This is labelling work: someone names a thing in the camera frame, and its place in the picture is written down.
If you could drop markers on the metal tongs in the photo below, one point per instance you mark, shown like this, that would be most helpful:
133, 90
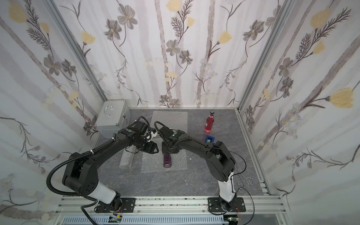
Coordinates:
243, 181

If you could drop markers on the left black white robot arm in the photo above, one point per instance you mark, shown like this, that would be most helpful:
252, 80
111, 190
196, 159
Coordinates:
81, 173

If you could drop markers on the grey metal case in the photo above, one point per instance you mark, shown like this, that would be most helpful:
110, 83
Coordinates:
114, 116

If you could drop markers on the single bubble wrap sheet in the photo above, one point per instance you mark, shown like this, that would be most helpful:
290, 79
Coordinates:
127, 158

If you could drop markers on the blue tape dispenser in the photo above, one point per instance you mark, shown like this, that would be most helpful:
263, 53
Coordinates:
209, 139

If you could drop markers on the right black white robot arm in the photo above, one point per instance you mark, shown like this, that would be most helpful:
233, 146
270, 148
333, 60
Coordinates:
219, 160

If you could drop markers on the pink red bottle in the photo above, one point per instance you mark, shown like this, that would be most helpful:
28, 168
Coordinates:
209, 122

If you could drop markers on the dark purple bottle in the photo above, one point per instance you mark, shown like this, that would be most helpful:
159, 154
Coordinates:
167, 161

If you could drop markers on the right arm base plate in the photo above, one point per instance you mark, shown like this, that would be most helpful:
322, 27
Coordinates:
218, 205

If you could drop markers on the bubble wrap sheet stack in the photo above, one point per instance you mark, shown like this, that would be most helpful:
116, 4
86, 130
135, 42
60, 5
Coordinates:
172, 119

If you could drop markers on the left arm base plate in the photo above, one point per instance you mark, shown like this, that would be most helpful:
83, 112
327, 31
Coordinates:
123, 204

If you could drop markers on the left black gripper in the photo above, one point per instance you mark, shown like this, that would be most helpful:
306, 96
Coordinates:
147, 145

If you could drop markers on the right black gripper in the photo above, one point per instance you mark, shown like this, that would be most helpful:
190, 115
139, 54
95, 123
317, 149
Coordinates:
167, 147

